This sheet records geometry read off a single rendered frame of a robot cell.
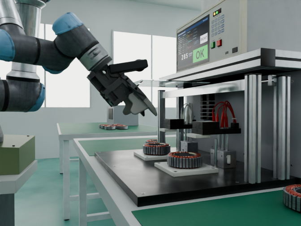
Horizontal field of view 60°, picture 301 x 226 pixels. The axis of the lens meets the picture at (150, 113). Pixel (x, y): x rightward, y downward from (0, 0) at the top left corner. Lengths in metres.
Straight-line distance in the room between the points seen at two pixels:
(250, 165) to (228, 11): 0.48
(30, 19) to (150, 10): 5.25
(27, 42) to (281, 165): 0.75
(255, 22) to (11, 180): 0.87
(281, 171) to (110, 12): 5.42
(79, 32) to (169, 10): 5.72
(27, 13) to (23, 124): 4.51
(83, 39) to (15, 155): 0.46
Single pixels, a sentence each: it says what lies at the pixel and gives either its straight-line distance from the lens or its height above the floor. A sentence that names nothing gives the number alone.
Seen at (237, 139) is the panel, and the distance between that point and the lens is 1.03.
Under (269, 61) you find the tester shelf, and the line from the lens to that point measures 0.74.
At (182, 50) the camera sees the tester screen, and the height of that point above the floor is 1.21.
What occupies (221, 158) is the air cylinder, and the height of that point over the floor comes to 0.80.
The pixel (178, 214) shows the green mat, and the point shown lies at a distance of 0.56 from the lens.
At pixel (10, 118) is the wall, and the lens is 5.51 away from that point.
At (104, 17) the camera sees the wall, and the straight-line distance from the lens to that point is 5.86.
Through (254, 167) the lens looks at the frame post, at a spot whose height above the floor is 0.81.
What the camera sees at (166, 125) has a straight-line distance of 1.07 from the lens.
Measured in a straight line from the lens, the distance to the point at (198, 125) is 0.85.
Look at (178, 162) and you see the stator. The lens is 0.80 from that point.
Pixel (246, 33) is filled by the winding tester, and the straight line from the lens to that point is 0.85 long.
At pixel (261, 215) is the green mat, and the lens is 0.60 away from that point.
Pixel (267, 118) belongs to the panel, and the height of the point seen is 0.93.
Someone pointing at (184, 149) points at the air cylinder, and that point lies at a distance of 1.10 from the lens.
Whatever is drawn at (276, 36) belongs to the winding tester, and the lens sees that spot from 0.94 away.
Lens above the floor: 0.96
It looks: 1 degrees down
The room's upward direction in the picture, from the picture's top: straight up
